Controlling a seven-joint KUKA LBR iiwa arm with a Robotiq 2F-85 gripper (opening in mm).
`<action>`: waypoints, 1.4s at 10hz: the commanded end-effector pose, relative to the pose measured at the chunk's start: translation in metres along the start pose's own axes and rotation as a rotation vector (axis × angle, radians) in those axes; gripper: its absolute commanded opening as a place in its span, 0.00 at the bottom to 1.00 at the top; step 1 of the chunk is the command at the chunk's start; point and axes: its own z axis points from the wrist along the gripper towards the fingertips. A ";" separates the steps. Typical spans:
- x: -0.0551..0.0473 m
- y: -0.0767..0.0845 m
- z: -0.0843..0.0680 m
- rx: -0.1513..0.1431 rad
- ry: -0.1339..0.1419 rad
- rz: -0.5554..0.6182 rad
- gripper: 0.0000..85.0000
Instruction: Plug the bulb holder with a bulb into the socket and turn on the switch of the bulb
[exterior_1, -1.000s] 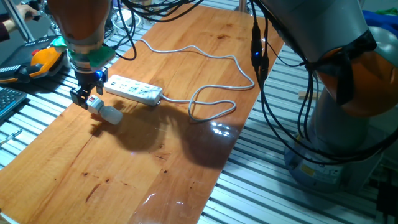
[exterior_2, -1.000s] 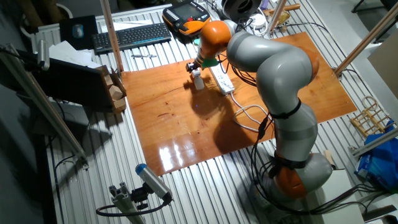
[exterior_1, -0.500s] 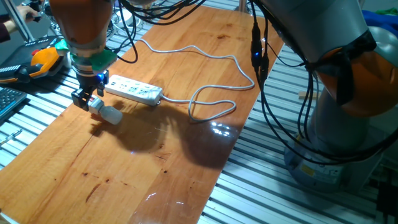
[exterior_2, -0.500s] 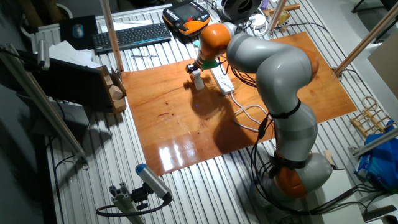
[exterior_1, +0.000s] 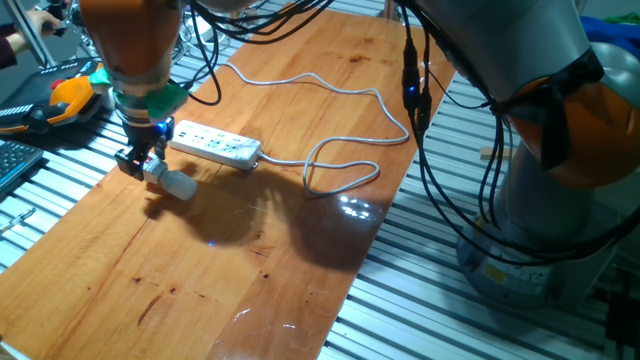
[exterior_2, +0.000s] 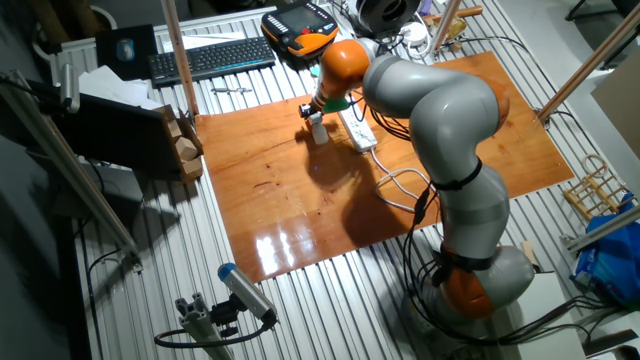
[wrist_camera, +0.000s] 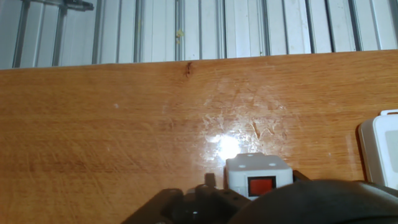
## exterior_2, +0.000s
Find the black mouse pad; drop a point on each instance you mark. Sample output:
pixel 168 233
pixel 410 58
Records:
pixel 145 45

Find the wooden dowel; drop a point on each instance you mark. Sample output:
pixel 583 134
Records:
pixel 465 12

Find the brown wooden board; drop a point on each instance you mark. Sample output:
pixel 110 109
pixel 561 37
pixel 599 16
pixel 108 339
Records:
pixel 280 200

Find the black keyboard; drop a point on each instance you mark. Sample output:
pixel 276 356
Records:
pixel 212 60

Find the short aluminium profile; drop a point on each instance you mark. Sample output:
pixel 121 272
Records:
pixel 200 325

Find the orange and black teach pendant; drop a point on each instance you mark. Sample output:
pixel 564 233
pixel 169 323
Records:
pixel 300 25

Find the white paper sheet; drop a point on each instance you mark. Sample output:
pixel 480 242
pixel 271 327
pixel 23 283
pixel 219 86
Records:
pixel 200 40

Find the wooden peg rack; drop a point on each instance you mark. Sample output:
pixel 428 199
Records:
pixel 597 190

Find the wooden block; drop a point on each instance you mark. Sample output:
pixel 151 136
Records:
pixel 175 129
pixel 186 148
pixel 192 170

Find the white round socket reel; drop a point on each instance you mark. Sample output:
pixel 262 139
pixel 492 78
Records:
pixel 415 34

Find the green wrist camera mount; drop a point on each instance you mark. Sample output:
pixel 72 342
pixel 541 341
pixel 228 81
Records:
pixel 336 105

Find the grey computer mouse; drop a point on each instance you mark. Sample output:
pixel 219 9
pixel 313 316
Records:
pixel 125 50

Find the white paper stack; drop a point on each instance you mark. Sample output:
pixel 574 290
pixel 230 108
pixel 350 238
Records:
pixel 115 90

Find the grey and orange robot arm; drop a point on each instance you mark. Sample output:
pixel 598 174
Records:
pixel 450 115

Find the white power strip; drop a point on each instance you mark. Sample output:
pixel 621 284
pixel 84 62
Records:
pixel 361 134

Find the blue plastic bag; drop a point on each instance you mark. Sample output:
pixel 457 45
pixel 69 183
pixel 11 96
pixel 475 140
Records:
pixel 610 260

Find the slanted frame post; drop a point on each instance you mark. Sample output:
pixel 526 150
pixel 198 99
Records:
pixel 590 65
pixel 180 60
pixel 445 25

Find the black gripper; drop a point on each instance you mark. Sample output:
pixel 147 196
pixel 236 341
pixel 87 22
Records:
pixel 312 108

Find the dark open box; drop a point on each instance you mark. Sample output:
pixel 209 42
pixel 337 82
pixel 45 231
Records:
pixel 115 135

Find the small metal screwdriver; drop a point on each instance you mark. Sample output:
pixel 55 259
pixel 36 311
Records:
pixel 231 90

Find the silver camera with blue end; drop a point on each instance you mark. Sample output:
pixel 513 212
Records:
pixel 245 292

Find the long aluminium frame bar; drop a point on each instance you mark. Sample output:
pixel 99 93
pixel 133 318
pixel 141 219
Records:
pixel 75 175

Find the white base platform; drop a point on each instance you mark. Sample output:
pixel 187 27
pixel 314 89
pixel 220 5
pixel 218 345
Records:
pixel 545 320

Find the small wooden piece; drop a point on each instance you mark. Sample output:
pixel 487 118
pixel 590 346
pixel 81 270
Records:
pixel 529 252

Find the black camera clamp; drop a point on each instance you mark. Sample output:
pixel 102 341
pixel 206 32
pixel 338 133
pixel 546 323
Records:
pixel 224 315

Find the white plug adapter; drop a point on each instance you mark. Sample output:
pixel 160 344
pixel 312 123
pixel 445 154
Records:
pixel 320 134

